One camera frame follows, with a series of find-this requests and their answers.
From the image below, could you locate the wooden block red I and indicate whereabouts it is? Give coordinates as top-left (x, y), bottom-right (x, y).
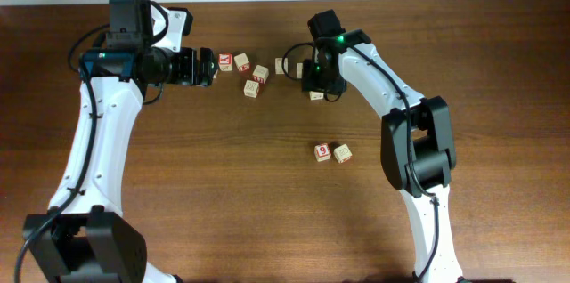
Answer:
top-left (297, 63), bottom-right (304, 79)

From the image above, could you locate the wooden block number 1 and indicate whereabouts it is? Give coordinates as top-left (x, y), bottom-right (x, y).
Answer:
top-left (309, 91), bottom-right (324, 101)

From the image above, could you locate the wooden block red 9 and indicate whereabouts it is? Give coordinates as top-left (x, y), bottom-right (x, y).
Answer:
top-left (314, 143), bottom-right (331, 162)

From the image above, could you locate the wooden block green R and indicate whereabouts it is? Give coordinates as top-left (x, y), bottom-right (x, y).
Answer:
top-left (333, 144), bottom-right (353, 164)

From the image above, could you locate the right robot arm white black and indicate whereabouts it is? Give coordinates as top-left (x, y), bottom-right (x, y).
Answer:
top-left (302, 10), bottom-right (465, 282)

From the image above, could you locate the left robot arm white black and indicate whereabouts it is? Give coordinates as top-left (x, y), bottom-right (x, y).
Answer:
top-left (21, 0), bottom-right (218, 282)

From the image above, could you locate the red Y wooden block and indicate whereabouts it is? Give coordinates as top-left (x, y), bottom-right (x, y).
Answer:
top-left (218, 53), bottom-right (233, 72)

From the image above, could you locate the wooden block apple A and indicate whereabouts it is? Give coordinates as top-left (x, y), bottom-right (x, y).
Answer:
top-left (275, 58), bottom-right (288, 75)

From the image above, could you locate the wooden block number 5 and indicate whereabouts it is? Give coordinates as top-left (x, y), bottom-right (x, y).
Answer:
top-left (233, 53), bottom-right (251, 72)

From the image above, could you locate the wooden block number 8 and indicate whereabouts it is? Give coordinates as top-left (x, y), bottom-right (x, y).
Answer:
top-left (252, 65), bottom-right (270, 84)

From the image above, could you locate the wooden block letter M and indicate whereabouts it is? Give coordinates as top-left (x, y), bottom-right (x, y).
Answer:
top-left (243, 80), bottom-right (260, 98)

